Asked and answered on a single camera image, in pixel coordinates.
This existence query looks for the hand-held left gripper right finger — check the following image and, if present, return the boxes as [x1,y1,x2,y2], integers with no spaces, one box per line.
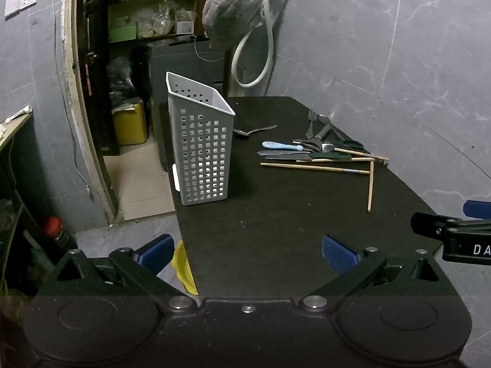
[298,235,455,311]

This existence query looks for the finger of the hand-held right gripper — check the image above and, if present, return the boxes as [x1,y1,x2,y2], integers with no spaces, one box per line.
[463,200,491,219]
[410,212,491,242]

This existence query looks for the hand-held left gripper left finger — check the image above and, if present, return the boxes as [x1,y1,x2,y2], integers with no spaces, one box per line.
[46,234,198,311]

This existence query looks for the wooden chopstick purple band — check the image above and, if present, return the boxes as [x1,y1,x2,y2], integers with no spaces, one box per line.
[334,148,389,160]
[261,163,371,174]

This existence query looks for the green-handled knife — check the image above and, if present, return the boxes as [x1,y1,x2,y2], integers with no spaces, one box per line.
[266,153,353,162]

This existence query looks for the grey perforated plastic basket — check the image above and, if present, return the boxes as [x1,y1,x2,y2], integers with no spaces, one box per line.
[166,71,236,206]

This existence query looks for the steel-handled peeler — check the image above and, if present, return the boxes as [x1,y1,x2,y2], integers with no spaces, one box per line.
[293,125,331,148]

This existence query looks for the blue ceramic spoon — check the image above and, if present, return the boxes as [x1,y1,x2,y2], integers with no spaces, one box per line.
[262,141,303,152]

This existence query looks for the metal fork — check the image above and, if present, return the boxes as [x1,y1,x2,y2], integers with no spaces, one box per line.
[306,109,319,139]

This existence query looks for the large metal spoon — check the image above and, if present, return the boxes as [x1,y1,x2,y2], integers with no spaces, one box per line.
[233,125,277,139]

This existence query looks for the yellow plastic strainer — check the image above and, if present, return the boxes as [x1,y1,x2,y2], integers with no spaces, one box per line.
[171,240,199,296]

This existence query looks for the red-capped bottle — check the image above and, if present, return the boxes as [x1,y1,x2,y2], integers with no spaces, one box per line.
[42,217,75,254]

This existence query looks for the yellow canister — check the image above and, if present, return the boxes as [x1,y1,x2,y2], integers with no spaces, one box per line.
[112,98,149,146]

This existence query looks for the black plastic bags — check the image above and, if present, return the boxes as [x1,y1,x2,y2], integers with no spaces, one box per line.
[107,57,135,108]

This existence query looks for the dark grey cabinet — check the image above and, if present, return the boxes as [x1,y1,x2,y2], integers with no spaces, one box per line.
[147,38,227,162]

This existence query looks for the white tube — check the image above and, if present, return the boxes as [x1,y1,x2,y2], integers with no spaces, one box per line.
[5,105,31,123]

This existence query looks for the green box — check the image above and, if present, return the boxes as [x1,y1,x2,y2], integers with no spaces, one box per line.
[108,26,138,44]

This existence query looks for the clear bags on shelf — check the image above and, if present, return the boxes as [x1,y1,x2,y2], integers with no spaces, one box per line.
[151,10,173,35]

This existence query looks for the wooden shelf unit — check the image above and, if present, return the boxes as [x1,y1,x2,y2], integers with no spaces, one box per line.
[103,0,204,43]

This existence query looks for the clear plastic bag dark contents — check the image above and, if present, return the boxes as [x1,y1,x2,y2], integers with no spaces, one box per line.
[202,0,267,48]

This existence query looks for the black handled scissors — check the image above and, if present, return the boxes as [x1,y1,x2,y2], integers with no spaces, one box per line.
[333,139,365,153]

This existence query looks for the beige door frame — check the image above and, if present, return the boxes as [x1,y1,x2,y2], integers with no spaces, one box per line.
[61,0,119,219]

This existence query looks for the thin wall cable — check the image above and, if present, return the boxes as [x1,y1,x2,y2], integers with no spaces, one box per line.
[50,0,95,202]

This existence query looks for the white cable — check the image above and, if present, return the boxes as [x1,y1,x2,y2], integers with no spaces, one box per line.
[194,36,225,62]

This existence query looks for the white hose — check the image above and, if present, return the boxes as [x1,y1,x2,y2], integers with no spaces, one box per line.
[231,0,292,88]

